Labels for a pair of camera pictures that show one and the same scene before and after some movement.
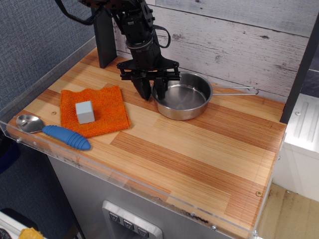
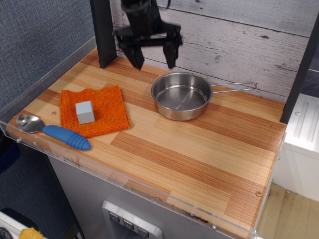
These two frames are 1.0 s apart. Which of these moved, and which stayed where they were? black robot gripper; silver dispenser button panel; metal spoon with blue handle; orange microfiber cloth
Moved: black robot gripper
Stayed: orange microfiber cloth; metal spoon with blue handle; silver dispenser button panel
